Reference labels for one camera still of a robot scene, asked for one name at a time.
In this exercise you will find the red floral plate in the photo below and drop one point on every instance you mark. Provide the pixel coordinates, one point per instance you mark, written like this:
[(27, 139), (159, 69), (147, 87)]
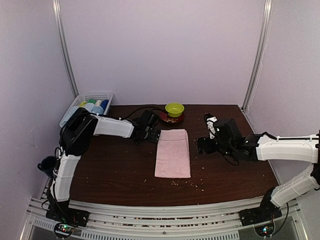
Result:
[(164, 116)]

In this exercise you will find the yellow rolled towel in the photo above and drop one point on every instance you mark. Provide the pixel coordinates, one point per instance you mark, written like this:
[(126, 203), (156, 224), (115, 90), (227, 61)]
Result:
[(82, 104)]

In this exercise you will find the white plastic basket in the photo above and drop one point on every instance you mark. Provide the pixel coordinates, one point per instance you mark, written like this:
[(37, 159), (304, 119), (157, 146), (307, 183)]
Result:
[(100, 95)]

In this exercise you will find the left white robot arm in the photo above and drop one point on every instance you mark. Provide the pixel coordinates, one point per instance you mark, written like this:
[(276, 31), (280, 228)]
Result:
[(75, 139)]

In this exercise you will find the green rolled towel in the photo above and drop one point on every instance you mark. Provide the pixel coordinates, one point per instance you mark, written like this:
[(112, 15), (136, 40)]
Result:
[(93, 101)]

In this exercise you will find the blue polka dot towel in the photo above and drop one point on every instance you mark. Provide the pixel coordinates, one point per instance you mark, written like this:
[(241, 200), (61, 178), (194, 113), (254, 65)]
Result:
[(98, 110)]

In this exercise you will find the dark blue rolled towel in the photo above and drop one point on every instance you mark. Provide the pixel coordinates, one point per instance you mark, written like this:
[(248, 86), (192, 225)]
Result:
[(104, 103)]

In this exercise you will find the light blue rolled towel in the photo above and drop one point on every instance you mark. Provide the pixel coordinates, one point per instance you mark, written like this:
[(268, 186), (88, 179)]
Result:
[(72, 110)]

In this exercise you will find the white rolled towel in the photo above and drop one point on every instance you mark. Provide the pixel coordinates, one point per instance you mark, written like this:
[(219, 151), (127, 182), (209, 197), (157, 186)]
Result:
[(98, 103)]

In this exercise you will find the right aluminium frame post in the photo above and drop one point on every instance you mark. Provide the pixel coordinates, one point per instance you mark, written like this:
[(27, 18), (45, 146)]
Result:
[(261, 47)]

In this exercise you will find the pink towel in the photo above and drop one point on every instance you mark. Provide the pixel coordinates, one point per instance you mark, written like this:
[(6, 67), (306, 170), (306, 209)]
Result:
[(173, 155)]

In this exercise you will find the green plastic bowl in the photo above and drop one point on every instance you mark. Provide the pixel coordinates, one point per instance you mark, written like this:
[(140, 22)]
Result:
[(174, 109)]

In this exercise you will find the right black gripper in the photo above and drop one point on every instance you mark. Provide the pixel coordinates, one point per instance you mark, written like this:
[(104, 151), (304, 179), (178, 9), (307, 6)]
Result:
[(198, 144)]

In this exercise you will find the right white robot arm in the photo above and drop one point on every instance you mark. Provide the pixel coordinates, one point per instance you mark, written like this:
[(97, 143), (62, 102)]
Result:
[(295, 148)]

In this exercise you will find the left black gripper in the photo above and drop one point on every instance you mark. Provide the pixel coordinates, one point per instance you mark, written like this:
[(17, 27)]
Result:
[(154, 137)]

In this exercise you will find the dark blue mug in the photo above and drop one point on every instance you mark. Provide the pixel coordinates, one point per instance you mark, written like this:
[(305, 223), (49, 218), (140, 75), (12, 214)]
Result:
[(50, 166)]

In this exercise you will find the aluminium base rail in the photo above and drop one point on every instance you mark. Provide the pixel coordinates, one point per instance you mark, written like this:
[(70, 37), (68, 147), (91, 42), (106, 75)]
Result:
[(218, 221)]

